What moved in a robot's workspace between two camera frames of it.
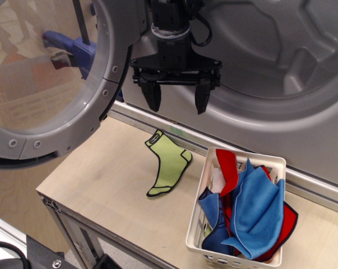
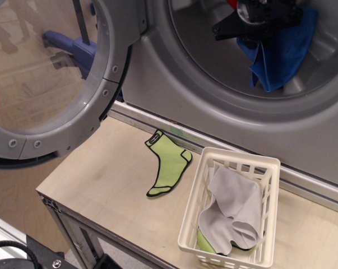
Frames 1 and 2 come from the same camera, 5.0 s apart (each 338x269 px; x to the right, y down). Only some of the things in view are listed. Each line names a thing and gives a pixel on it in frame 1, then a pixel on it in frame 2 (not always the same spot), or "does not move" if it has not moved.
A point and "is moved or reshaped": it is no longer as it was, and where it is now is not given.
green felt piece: (208, 229) -> (203, 242)
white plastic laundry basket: (276, 167) is moved or reshaped
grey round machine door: (56, 69) does not move
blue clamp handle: (83, 54) does not move
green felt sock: (172, 161) does not move
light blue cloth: (259, 212) -> (278, 55)
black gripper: (176, 63) -> (254, 20)
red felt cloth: (229, 167) -> (234, 3)
